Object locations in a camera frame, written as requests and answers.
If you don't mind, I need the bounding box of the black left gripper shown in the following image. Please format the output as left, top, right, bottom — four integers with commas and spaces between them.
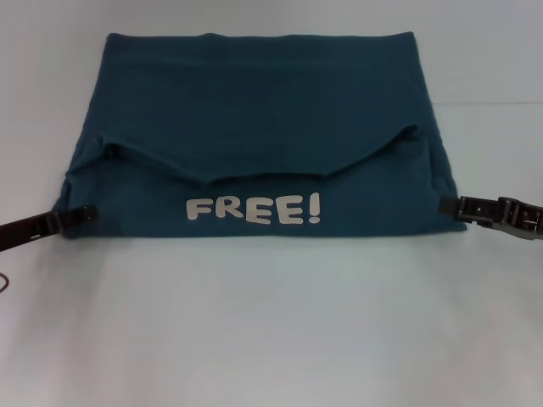
0, 203, 99, 256

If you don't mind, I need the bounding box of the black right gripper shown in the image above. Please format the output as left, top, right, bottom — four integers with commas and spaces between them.
438, 195, 543, 243

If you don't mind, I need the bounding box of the teal blue t-shirt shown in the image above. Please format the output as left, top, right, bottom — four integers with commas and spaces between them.
49, 30, 470, 243

